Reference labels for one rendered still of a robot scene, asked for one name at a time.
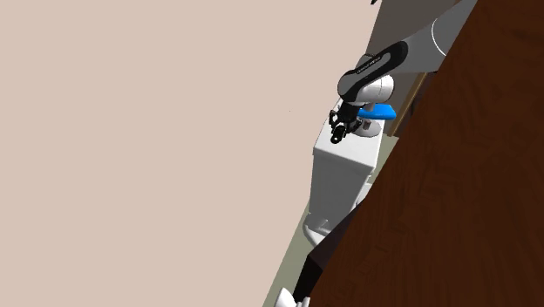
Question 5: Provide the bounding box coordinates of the brown wooden robot stand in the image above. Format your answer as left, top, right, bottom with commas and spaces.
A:
292, 0, 544, 307

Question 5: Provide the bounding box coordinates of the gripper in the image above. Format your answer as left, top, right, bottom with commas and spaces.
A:
329, 101, 364, 133

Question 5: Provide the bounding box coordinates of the brown wooden door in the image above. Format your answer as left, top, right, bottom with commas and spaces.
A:
388, 71, 436, 138

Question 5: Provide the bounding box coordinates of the white toilet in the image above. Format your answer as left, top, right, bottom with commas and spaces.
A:
302, 97, 386, 249

